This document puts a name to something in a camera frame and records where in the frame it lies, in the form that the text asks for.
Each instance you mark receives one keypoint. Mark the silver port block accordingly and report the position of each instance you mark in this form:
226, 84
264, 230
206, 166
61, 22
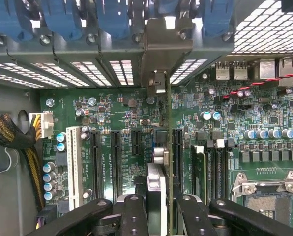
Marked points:
267, 68

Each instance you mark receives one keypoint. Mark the white power connector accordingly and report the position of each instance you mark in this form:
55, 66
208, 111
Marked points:
47, 123

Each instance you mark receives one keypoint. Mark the CPU socket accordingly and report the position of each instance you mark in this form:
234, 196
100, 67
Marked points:
267, 206

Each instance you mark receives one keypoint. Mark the long black expansion slot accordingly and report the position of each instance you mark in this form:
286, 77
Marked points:
96, 164
116, 164

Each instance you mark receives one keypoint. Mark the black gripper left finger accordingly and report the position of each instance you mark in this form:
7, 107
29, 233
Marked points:
134, 216

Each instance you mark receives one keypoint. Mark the silver ethernet port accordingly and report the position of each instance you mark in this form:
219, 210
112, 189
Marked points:
287, 71

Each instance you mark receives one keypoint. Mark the blue card latch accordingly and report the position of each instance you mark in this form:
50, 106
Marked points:
8, 17
216, 17
113, 17
63, 17

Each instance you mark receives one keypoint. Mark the short black expansion slot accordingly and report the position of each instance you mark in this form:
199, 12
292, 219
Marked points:
136, 142

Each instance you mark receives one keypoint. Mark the open black PC case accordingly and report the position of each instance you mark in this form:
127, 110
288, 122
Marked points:
8, 172

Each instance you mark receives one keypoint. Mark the white PCI expansion slot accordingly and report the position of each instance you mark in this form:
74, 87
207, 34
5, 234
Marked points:
74, 167

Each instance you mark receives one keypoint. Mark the silver USB port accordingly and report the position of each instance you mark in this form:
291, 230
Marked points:
222, 71
241, 71

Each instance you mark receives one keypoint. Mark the green Dell motherboard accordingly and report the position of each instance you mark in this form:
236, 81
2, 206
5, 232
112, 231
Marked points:
126, 108

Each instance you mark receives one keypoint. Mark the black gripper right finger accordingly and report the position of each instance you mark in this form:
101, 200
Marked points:
198, 221

